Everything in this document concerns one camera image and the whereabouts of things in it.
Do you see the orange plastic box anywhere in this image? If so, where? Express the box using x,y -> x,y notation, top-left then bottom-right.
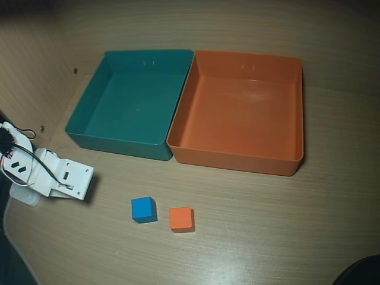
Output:
166,49 -> 306,178

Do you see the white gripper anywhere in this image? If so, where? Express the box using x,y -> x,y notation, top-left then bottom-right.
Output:
29,147 -> 80,201

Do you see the orange cube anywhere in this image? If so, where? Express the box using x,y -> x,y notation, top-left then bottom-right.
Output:
168,206 -> 195,233

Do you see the thin red black servo wire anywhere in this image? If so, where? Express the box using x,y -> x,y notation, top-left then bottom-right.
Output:
14,128 -> 37,141

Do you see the blue cube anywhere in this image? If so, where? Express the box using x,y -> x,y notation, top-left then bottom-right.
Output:
131,196 -> 158,224

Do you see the translucent white robot base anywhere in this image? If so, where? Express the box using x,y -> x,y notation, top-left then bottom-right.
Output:
9,183 -> 41,208

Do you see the teal plastic box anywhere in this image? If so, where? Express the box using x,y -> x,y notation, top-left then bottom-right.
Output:
64,49 -> 195,162

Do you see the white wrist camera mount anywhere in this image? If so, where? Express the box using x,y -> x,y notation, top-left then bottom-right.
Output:
53,159 -> 95,201

